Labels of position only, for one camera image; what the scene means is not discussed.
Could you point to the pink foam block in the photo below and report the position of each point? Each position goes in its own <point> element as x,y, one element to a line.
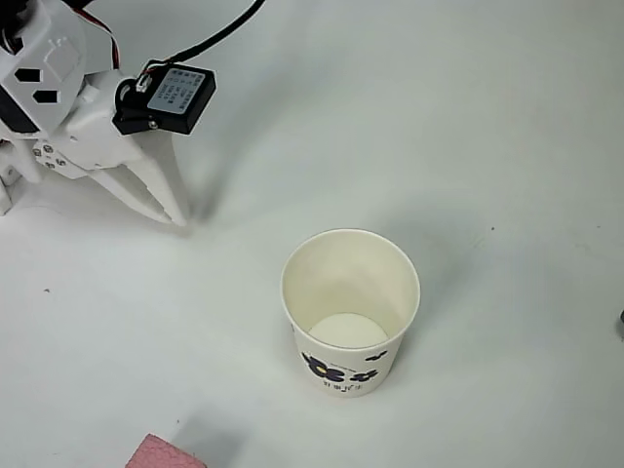
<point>161,453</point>

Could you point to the white paper cup flower print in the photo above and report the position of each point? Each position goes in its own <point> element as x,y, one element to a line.
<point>341,287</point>

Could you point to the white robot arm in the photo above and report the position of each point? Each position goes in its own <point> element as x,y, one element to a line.
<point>53,58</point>

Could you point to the black camera box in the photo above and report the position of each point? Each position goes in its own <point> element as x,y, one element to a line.
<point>180,95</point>

